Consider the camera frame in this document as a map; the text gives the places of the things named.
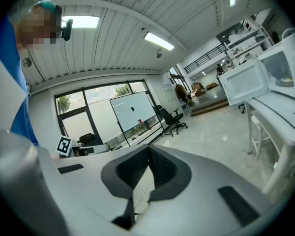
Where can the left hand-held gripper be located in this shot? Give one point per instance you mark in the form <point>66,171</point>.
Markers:
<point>64,146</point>

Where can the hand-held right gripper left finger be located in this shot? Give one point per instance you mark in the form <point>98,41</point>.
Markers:
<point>88,188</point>

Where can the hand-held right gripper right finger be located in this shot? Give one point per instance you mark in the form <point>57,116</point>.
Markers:
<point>199,205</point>

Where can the white microwave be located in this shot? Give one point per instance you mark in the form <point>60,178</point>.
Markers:
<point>245,82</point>

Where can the black armchair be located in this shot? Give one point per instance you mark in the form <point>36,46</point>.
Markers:
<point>88,139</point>

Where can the large black-framed window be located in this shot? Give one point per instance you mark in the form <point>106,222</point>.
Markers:
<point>73,122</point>

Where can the person's blue shirt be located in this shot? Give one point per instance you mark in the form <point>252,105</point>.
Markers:
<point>24,124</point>

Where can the whiteboard on stand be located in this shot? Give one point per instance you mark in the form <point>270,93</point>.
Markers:
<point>132,109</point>

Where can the black office chair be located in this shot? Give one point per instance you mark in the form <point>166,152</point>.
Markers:
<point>170,118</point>

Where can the round ceiling fixture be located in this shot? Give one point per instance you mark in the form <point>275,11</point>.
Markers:
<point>158,55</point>
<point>27,62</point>

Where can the white stool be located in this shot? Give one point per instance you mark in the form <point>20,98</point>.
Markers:
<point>260,131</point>

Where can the brown bushy plant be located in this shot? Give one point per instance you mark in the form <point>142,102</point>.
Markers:
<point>180,91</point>

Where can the cardboard box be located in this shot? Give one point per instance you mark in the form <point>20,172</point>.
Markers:
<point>197,88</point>

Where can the white table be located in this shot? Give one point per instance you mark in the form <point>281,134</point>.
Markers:
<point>277,117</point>

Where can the person's head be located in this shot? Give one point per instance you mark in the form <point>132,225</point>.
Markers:
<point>37,28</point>

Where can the black metal railing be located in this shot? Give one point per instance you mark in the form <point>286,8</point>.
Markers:
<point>204,56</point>

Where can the white metal shelf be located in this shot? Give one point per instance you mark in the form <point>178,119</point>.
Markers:
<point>248,40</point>

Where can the black head camera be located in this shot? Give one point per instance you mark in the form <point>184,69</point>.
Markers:
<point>67,29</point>

